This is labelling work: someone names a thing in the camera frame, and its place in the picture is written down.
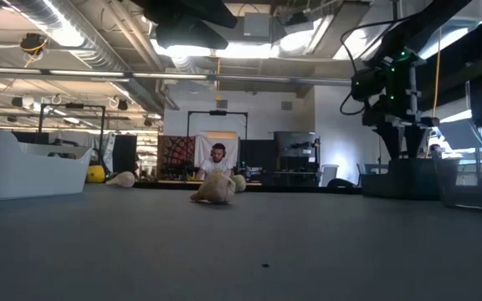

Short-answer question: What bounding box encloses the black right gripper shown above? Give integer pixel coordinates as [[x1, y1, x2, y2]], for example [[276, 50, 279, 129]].
[[361, 48, 442, 161]]

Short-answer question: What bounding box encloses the green round plush toy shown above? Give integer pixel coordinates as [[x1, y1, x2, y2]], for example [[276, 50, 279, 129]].
[[231, 173, 248, 193]]

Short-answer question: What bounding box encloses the brown ginger root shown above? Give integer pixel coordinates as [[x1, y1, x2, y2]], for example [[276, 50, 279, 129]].
[[189, 167, 237, 206]]

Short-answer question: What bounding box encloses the beige garlic bulb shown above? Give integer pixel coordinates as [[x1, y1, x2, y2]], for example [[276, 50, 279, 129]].
[[105, 171, 137, 189]]

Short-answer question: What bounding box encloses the yellow lemon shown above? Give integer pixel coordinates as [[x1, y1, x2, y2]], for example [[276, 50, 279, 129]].
[[85, 164, 106, 184]]

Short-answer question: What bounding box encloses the dark grey plastic basket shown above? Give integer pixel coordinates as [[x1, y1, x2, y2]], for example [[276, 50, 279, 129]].
[[360, 157, 442, 201]]

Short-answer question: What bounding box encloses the grey tilted monitor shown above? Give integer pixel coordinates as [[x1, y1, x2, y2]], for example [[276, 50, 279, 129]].
[[438, 117, 482, 151]]

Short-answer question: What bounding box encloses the black rounded chair back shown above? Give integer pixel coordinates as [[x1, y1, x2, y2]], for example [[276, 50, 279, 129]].
[[326, 177, 357, 190]]

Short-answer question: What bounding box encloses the white bin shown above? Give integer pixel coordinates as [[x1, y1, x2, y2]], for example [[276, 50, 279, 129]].
[[319, 163, 340, 187]]

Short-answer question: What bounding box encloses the black equipment rack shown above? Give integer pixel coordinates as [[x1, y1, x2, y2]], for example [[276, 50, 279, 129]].
[[272, 130, 322, 187]]

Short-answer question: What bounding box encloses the black partition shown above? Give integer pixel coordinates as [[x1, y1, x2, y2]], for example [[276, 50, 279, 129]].
[[238, 139, 275, 175]]

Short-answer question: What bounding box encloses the bright ceiling light panel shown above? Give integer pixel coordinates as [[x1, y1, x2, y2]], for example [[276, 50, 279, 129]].
[[150, 37, 279, 60]]

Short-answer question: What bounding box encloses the grey ceiling box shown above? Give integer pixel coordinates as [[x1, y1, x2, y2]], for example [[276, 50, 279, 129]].
[[243, 11, 272, 38]]

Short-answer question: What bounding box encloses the person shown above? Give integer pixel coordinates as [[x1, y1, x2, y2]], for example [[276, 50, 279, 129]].
[[197, 142, 234, 181]]

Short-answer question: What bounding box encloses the white hanging sheet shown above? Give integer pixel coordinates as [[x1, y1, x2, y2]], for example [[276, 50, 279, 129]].
[[193, 130, 240, 176]]

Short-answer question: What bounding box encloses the patterned red tapestry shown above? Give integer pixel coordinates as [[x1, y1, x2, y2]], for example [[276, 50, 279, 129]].
[[156, 134, 197, 181]]

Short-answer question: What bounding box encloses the long tube light bar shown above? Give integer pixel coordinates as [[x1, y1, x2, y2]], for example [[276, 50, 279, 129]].
[[0, 65, 353, 88]]

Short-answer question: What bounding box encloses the black upright panel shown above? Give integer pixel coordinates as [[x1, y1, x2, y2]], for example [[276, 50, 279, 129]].
[[112, 134, 139, 175]]

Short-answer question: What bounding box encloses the white plastic basket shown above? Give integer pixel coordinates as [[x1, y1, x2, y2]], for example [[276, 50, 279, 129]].
[[0, 127, 94, 202]]

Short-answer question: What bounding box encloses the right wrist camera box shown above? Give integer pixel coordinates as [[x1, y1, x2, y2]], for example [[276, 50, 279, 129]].
[[351, 68, 388, 103]]

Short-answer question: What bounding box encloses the black looped cable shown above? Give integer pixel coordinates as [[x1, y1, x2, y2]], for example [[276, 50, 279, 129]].
[[339, 15, 412, 117]]

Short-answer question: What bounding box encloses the yellow hanging cable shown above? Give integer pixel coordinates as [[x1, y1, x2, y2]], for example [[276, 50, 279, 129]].
[[431, 27, 444, 120]]

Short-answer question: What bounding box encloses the silver rectangular duct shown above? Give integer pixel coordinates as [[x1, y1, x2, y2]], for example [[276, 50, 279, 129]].
[[332, 0, 482, 68]]

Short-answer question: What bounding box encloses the black gantry frame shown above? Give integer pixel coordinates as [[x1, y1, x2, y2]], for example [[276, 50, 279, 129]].
[[185, 110, 249, 141], [37, 102, 107, 166]]

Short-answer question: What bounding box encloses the silver spiral duct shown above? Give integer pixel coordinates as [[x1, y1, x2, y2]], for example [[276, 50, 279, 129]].
[[4, 0, 167, 115]]

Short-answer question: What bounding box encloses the black yellow cable reel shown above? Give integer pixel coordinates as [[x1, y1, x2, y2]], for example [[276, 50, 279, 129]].
[[18, 32, 49, 68]]

